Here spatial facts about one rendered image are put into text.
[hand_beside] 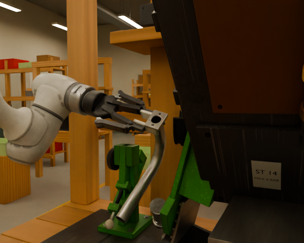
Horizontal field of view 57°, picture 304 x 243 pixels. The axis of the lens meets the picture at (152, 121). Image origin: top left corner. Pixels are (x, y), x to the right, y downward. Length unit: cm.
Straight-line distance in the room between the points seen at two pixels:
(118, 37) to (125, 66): 1102
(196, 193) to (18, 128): 50
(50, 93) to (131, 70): 1100
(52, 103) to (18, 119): 11
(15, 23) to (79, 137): 910
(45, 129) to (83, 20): 54
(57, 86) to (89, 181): 51
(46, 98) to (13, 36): 920
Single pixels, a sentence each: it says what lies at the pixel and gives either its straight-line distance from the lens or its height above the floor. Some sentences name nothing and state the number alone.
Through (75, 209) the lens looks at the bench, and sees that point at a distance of 122.
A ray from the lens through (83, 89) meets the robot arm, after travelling 83.
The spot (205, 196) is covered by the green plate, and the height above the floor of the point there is 112.
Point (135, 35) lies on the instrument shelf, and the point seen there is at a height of 152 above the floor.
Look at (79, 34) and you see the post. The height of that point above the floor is 158.
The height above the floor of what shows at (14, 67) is 204.
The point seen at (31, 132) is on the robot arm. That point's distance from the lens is 83.
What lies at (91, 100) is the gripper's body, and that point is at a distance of 80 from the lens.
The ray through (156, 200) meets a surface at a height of 109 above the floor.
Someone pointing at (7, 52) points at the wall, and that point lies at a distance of 980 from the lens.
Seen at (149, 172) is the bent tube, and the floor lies 112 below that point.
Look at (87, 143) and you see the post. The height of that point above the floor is 114.
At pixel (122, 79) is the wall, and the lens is 1198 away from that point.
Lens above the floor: 131
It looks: 4 degrees down
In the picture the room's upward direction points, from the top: straight up
